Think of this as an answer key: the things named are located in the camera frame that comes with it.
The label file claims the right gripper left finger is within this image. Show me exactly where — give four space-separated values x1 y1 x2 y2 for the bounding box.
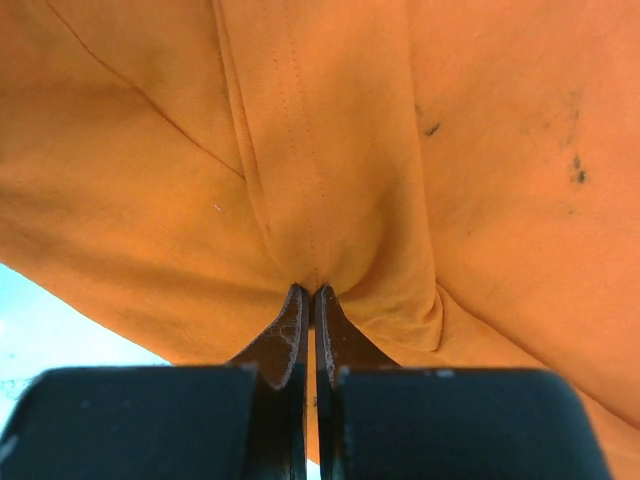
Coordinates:
1 285 309 479

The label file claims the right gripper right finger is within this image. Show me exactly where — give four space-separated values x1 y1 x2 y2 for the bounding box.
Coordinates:
314 286 611 479

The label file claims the orange t shirt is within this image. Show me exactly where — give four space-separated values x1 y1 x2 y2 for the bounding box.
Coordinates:
1 1 639 479

